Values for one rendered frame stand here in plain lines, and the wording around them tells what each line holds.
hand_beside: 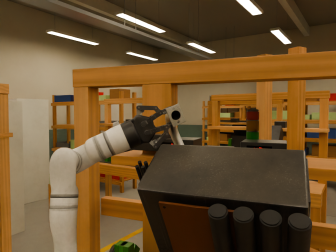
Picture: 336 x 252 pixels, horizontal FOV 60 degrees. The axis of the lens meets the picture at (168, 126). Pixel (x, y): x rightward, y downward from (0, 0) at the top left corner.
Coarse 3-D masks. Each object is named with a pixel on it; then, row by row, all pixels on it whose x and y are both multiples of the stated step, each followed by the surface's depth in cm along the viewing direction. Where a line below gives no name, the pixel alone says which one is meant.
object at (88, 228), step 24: (96, 96) 149; (144, 96) 131; (168, 96) 127; (96, 120) 149; (96, 168) 150; (96, 192) 150; (96, 216) 151; (144, 216) 133; (96, 240) 151; (144, 240) 134
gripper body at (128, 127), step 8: (128, 120) 80; (136, 120) 80; (128, 128) 78; (136, 128) 80; (144, 128) 81; (152, 128) 81; (128, 136) 77; (136, 136) 78; (144, 136) 81; (152, 136) 81; (136, 144) 80
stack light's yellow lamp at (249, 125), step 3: (246, 123) 118; (249, 123) 116; (252, 123) 116; (255, 123) 116; (258, 123) 117; (246, 126) 118; (249, 126) 116; (252, 126) 116; (255, 126) 116; (258, 126) 117; (246, 129) 118; (249, 129) 117; (252, 129) 116; (255, 129) 116; (258, 129) 117
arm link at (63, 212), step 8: (56, 200) 73; (64, 200) 73; (72, 200) 74; (56, 208) 73; (64, 208) 73; (72, 208) 74; (56, 216) 72; (64, 216) 72; (72, 216) 74; (56, 224) 72; (64, 224) 72; (72, 224) 74; (56, 232) 73; (64, 232) 73; (72, 232) 74; (56, 240) 74; (64, 240) 74; (72, 240) 75; (56, 248) 75; (64, 248) 74; (72, 248) 75
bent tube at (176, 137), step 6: (168, 108) 80; (174, 108) 80; (180, 108) 81; (168, 114) 80; (174, 114) 89; (180, 114) 81; (168, 120) 90; (174, 120) 81; (180, 120) 81; (174, 126) 93; (174, 132) 94; (174, 138) 94; (180, 138) 95; (180, 144) 94
